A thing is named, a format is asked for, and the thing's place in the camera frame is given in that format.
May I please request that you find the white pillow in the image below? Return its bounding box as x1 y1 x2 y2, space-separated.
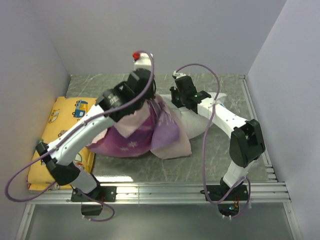
159 91 227 140

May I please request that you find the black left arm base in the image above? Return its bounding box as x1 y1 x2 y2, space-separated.
70 186 117 222

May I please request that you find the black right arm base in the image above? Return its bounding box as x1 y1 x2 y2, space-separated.
206 183 251 220

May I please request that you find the pink purple pillowcase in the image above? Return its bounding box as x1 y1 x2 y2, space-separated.
87 94 192 160

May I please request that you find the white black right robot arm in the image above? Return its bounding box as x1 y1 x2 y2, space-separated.
170 71 266 200

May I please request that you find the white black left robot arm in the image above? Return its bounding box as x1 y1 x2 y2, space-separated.
36 68 156 201

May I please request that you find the aluminium frame rail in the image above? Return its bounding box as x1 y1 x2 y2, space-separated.
14 74 303 240

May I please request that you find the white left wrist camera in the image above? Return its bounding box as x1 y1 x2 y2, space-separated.
132 51 152 71

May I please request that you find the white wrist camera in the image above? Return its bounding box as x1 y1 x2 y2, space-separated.
132 51 152 71
172 71 187 80

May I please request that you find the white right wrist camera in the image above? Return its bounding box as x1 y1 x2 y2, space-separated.
172 71 187 80

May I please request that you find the yellow cartoon car pillow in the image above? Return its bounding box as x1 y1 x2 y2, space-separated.
27 96 96 191

